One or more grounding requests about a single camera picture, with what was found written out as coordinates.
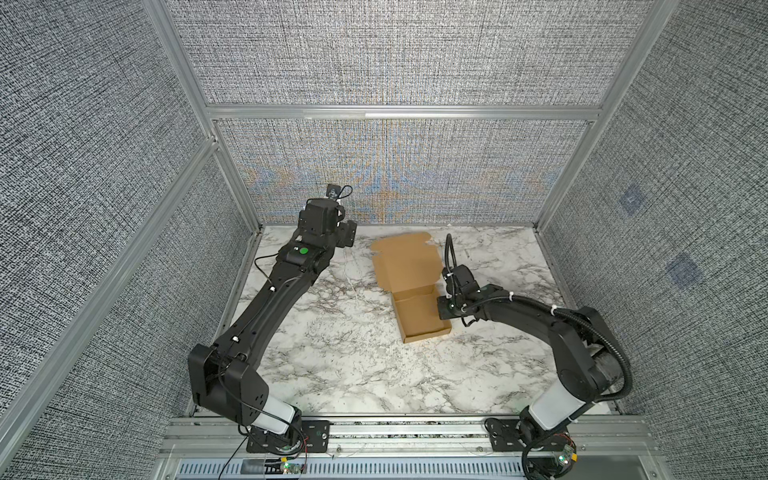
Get brown cardboard box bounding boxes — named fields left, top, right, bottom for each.
left=371, top=232, right=452, bottom=344

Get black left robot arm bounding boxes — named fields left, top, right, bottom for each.
left=188, top=197, right=357, bottom=455

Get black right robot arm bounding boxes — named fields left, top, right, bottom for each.
left=437, top=265, right=633, bottom=448

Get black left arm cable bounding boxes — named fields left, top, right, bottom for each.
left=217, top=184, right=355, bottom=480

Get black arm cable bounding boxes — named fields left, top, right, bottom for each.
left=217, top=184, right=355, bottom=480
left=442, top=232, right=634, bottom=480

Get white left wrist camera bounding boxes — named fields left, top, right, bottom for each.
left=325, top=184, right=343, bottom=201

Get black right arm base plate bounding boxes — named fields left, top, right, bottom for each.
left=483, top=417, right=576, bottom=453

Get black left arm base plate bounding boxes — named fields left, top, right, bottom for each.
left=246, top=420, right=331, bottom=457

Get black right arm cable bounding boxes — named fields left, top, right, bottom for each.
left=442, top=232, right=634, bottom=480

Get aluminium front rail frame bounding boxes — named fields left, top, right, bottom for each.
left=150, top=414, right=673, bottom=479

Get aluminium enclosure frame bars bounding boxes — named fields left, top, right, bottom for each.
left=1, top=1, right=675, bottom=465

